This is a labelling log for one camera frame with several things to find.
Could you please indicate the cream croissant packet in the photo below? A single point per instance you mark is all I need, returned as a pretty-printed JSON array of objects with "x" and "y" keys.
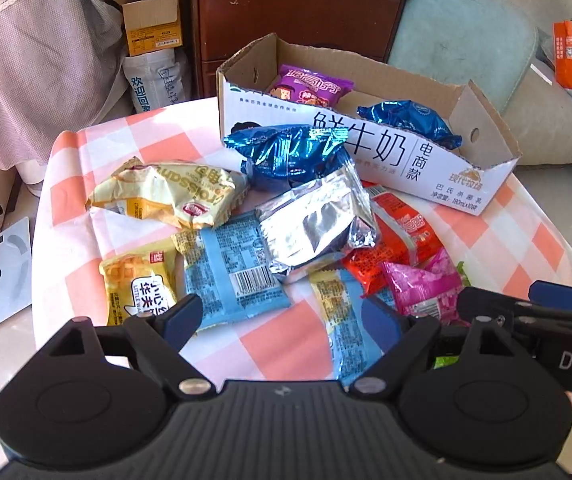
[{"x": 166, "y": 190}]

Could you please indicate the light blue sofa cushion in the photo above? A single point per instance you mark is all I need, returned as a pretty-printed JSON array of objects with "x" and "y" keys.
[{"x": 456, "y": 25}]

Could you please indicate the pink snack packet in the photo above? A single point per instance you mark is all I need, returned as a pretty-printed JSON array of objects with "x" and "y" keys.
[{"x": 421, "y": 290}]

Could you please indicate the small open cardboard box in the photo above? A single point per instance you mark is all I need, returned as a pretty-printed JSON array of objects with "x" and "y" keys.
[{"x": 151, "y": 25}]

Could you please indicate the orange checked tablecloth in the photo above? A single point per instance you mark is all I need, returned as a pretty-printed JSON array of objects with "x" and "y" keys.
[{"x": 116, "y": 140}]

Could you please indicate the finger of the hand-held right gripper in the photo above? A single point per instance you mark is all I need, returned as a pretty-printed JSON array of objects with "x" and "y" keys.
[
  {"x": 561, "y": 296},
  {"x": 481, "y": 302}
]

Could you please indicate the brown wooden drawer cabinet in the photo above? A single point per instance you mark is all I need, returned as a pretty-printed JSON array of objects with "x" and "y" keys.
[{"x": 291, "y": 10}]

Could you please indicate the white printed cardboard box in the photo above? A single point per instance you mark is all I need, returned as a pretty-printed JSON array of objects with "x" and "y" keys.
[{"x": 276, "y": 105}]

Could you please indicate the silver foil snack packet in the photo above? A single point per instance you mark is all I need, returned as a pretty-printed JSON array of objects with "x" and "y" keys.
[{"x": 311, "y": 220}]

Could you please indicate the purple snack packet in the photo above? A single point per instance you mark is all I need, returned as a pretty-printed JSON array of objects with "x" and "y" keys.
[{"x": 306, "y": 85}]

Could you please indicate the beige sofa cushion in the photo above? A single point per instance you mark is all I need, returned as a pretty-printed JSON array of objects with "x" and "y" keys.
[{"x": 541, "y": 130}]

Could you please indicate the plaid fabric curtain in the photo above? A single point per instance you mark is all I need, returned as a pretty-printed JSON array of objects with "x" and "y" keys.
[{"x": 41, "y": 60}]

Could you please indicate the light blue snack packet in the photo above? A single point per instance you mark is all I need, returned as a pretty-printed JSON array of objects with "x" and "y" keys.
[
  {"x": 231, "y": 265},
  {"x": 336, "y": 310}
]

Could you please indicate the yellow waffle snack packet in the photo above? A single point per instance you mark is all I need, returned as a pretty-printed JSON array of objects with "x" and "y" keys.
[{"x": 131, "y": 270}]

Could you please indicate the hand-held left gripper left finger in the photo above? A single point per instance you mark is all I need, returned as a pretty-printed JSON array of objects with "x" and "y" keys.
[{"x": 183, "y": 315}]

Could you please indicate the white plastic bag blue print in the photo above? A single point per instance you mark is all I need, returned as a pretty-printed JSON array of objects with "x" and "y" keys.
[{"x": 151, "y": 80}]

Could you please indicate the white bathroom scale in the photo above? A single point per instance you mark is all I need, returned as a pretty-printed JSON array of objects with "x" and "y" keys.
[{"x": 1, "y": 280}]

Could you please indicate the blue foil snack packet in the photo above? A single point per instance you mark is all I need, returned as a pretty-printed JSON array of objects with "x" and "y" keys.
[
  {"x": 406, "y": 117},
  {"x": 286, "y": 155}
]

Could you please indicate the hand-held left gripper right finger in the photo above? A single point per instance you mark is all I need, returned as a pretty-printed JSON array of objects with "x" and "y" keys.
[{"x": 381, "y": 325}]

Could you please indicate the red snack packet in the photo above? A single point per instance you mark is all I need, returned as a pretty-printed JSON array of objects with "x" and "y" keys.
[
  {"x": 366, "y": 272},
  {"x": 406, "y": 230}
]

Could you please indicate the green snack packet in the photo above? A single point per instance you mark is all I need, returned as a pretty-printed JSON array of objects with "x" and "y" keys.
[{"x": 446, "y": 361}]

